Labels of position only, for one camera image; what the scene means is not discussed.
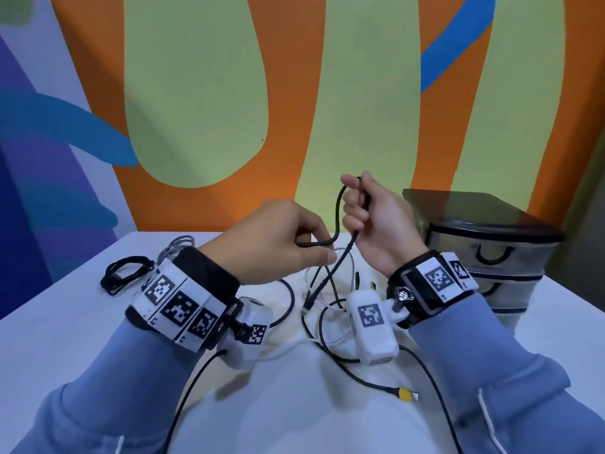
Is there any person's right hand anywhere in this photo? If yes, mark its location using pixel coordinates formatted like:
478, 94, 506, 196
340, 173, 429, 279

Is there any person's left hand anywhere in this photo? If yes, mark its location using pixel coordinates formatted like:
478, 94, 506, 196
200, 200, 337, 285

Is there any black braided cable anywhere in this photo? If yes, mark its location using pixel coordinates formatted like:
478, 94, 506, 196
294, 176, 364, 313

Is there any person's right forearm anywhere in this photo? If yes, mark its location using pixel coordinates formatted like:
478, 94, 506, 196
387, 253, 605, 454

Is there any person's left forearm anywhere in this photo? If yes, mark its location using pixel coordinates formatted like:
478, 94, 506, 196
0, 246, 243, 454

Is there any right marker wristband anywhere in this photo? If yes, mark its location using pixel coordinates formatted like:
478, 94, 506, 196
387, 251, 479, 329

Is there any marker wristband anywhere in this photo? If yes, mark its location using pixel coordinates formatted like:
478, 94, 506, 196
125, 257, 232, 353
387, 251, 479, 329

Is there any black clear drawer unit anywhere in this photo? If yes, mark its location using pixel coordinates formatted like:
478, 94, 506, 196
402, 187, 566, 328

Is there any left marker wristband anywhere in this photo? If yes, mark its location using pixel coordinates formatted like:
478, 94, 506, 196
125, 257, 232, 353

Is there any thin black cable loop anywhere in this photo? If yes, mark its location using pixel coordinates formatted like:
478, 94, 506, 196
269, 278, 297, 328

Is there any white cable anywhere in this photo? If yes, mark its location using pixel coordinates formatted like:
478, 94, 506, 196
257, 250, 366, 363

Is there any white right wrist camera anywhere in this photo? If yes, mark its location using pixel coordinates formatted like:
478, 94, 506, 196
346, 287, 411, 366

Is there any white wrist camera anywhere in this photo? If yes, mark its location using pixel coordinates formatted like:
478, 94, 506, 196
218, 296, 275, 371
346, 287, 411, 366

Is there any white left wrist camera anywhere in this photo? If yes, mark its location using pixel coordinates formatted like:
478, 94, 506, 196
218, 296, 275, 371

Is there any black cable with yellow plug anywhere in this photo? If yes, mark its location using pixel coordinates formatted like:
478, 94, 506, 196
301, 298, 420, 404

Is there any coiled grey cable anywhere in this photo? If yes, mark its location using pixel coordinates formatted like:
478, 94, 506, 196
157, 235, 196, 261

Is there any black right camera cable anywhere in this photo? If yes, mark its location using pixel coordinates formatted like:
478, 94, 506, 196
398, 344, 464, 454

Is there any black camera cable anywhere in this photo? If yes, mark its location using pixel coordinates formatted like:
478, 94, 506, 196
162, 349, 228, 454
398, 344, 464, 454

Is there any black left camera cable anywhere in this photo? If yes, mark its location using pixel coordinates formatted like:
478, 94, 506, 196
162, 349, 228, 454

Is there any coiled black cable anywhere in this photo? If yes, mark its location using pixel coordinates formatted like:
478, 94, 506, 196
100, 255, 156, 296

